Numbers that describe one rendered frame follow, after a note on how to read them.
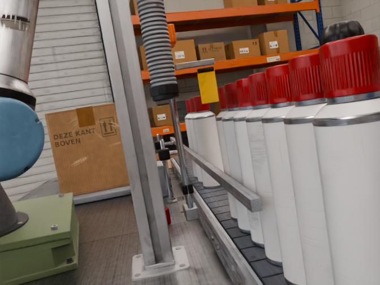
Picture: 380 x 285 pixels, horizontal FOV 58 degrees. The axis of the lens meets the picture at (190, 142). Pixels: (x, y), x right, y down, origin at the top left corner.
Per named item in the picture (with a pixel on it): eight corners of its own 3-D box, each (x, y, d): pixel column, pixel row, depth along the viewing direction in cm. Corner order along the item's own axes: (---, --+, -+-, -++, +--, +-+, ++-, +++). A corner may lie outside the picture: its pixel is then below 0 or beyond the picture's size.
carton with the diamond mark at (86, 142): (137, 184, 112) (122, 100, 109) (61, 198, 108) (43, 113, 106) (137, 170, 141) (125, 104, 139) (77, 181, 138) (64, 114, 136)
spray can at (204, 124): (228, 186, 76) (214, 93, 74) (205, 190, 75) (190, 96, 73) (223, 181, 81) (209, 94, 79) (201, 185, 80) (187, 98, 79)
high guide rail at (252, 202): (261, 211, 34) (259, 197, 34) (250, 213, 34) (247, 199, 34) (172, 139, 141) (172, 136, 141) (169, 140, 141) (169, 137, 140)
